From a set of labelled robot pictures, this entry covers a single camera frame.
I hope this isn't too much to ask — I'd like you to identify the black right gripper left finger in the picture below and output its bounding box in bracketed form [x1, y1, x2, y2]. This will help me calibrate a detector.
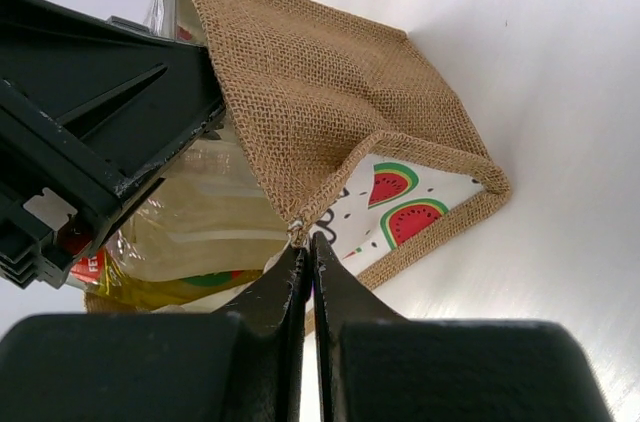
[1, 248, 308, 421]

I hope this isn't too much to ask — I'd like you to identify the clear bottle dark cap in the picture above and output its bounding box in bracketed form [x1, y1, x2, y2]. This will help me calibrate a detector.
[107, 0, 206, 46]

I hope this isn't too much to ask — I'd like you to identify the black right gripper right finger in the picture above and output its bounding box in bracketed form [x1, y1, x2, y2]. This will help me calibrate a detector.
[310, 233, 610, 421]

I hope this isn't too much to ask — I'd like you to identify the red cap bottle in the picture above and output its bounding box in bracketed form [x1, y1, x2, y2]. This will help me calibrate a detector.
[70, 248, 145, 307]

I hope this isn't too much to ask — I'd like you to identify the white cap bottle lower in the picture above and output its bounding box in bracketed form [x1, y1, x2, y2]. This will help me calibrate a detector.
[107, 122, 288, 282]

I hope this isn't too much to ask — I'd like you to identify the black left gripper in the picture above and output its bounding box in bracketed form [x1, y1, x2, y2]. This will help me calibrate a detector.
[1, 0, 224, 288]

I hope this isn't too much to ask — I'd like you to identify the jute watermelon canvas bag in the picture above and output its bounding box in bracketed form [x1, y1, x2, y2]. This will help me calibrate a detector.
[85, 0, 511, 313]

